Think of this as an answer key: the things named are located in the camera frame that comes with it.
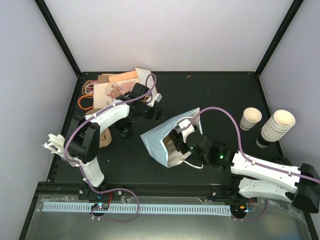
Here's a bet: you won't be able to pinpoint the illustrated greeting card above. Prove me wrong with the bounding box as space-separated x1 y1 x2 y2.
93 78 140 109

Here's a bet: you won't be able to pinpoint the black coffee cup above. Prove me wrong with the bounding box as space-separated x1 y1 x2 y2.
114 118 132 138

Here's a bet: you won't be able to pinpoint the light blue cable duct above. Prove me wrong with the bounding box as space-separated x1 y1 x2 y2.
42 202 231 217

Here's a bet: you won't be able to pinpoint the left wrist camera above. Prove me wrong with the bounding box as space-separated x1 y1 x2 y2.
147 93 162 107

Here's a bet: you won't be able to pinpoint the light blue paper bag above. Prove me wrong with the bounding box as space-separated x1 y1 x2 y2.
140 108 204 169

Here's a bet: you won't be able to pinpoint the white plastic cutlery pile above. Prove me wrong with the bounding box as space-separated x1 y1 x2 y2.
42 133 80 167

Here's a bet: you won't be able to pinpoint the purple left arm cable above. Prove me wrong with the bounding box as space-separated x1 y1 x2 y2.
63 73 158 224

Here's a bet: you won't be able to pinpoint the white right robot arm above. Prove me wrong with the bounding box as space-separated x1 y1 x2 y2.
169 129 320 214

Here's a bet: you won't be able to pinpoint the brown pulp cup carrier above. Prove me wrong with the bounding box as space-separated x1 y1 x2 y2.
85 108 112 148

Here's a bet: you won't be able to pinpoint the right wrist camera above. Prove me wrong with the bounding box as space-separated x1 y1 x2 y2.
177 118 195 143

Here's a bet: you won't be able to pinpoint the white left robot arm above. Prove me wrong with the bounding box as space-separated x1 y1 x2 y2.
62 83 164 200

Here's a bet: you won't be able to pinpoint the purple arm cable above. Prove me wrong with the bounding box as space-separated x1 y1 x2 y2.
63 73 158 224
179 106 320 223

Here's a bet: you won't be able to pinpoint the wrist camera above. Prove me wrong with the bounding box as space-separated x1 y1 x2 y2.
147 93 162 107
177 118 195 143

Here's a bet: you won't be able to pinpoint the rubber bands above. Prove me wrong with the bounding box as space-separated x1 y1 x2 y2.
77 80 98 111

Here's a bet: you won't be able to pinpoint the brown cardboard sleeve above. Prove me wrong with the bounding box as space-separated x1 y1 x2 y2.
97 73 113 84

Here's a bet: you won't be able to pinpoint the stack of white paper cups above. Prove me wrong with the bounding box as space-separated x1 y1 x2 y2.
256 109 296 149

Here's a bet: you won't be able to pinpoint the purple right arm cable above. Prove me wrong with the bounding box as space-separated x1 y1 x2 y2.
179 106 320 223

